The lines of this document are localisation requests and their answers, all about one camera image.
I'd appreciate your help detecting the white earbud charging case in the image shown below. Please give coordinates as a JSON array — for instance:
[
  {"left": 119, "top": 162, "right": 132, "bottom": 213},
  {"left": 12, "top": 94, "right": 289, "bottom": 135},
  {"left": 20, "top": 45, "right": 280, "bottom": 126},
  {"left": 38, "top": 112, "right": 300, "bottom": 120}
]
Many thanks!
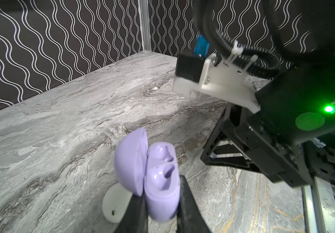
[{"left": 102, "top": 183, "right": 132, "bottom": 223}]

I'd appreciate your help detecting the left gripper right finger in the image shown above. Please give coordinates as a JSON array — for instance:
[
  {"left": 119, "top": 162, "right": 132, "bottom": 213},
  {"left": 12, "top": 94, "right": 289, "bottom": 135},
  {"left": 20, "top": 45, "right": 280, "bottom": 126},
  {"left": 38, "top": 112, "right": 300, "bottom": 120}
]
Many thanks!
[{"left": 176, "top": 175, "right": 211, "bottom": 233}]

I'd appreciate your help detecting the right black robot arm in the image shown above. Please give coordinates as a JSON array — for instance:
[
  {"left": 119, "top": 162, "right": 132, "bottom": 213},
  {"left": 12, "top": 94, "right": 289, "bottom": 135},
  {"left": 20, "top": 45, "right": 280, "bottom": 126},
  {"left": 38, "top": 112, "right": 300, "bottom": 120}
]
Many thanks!
[{"left": 201, "top": 1, "right": 335, "bottom": 187}]

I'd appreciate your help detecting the purple earbud charging case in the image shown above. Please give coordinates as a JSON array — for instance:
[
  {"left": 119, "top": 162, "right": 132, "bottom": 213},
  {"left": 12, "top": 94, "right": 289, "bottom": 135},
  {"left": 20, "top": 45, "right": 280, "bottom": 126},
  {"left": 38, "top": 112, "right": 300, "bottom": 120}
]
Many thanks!
[{"left": 114, "top": 128, "right": 181, "bottom": 223}]

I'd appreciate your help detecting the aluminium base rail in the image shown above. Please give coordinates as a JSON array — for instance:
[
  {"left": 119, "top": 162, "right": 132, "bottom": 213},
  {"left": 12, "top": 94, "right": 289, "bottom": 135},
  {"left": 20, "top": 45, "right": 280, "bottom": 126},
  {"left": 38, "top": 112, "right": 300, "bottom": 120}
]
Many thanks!
[{"left": 301, "top": 139, "right": 335, "bottom": 233}]

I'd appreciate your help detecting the black corrugated cable conduit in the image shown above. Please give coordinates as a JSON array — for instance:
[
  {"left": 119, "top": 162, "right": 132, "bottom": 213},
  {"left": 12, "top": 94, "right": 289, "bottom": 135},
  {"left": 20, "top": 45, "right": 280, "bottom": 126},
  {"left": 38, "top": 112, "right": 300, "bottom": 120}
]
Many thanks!
[{"left": 192, "top": 0, "right": 299, "bottom": 80}]

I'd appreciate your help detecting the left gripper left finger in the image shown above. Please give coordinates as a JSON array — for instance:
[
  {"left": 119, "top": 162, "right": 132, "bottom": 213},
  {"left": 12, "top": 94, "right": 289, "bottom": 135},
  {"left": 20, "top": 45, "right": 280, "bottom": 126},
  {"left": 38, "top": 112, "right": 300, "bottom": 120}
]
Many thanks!
[{"left": 114, "top": 194, "right": 148, "bottom": 233}]

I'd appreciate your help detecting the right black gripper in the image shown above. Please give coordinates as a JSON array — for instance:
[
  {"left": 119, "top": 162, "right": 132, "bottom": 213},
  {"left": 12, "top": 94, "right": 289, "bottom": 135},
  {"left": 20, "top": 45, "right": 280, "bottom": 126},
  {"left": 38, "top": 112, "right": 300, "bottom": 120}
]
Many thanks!
[{"left": 200, "top": 104, "right": 310, "bottom": 187}]

